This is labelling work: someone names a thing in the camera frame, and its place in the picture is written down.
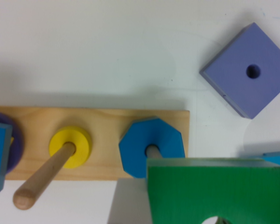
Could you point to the blue octagon block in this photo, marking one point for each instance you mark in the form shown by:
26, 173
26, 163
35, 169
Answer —
144, 133

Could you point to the wooden peg base board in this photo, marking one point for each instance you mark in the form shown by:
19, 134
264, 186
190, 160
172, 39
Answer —
105, 126

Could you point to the purple round disc block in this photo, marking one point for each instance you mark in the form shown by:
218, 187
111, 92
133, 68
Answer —
17, 145

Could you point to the large purple square block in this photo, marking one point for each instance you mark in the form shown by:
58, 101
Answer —
246, 73

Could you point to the green square block with hole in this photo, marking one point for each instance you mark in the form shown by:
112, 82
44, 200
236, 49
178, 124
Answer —
189, 191

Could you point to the wooden peg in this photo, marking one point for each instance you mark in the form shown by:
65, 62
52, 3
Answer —
29, 192
153, 152

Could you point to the middle wooden peg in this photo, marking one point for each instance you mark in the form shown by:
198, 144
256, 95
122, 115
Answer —
29, 192

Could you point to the front wooden peg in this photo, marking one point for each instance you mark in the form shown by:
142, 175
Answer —
153, 152

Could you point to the yellow block under blue square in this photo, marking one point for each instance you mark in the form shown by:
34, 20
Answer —
11, 141

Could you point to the yellow round ring block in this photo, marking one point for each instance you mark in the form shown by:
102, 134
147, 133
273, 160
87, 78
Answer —
77, 136

